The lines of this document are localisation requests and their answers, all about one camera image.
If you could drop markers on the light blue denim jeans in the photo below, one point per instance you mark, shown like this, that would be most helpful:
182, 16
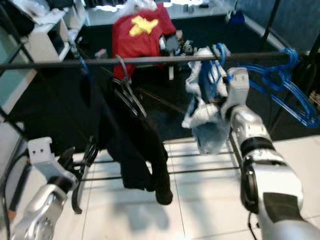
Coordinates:
210, 137

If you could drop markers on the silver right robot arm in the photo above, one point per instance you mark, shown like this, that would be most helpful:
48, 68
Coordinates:
250, 125

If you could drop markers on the grey metal hanger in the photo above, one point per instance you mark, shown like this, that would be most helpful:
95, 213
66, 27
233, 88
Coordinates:
126, 67

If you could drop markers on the black long sleeve garment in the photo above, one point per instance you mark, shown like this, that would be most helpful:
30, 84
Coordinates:
145, 145

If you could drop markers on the black carpet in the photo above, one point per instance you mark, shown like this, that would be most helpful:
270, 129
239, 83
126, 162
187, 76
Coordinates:
245, 32

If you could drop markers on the small grey brown device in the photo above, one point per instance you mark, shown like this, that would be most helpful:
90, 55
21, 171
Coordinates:
172, 45

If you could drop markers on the black metal clothes rack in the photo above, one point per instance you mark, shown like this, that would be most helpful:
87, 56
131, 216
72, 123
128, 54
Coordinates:
155, 59

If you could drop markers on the red shirt with yellow star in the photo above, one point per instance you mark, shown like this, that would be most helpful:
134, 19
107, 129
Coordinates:
140, 47

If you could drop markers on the white shelf unit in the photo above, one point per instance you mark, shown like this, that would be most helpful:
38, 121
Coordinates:
50, 45

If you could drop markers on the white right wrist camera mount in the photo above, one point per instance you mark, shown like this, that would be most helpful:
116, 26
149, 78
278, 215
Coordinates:
237, 85

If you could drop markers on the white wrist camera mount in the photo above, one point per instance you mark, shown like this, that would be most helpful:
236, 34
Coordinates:
41, 150
237, 85

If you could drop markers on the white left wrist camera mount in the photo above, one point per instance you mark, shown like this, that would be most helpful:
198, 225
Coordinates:
41, 150

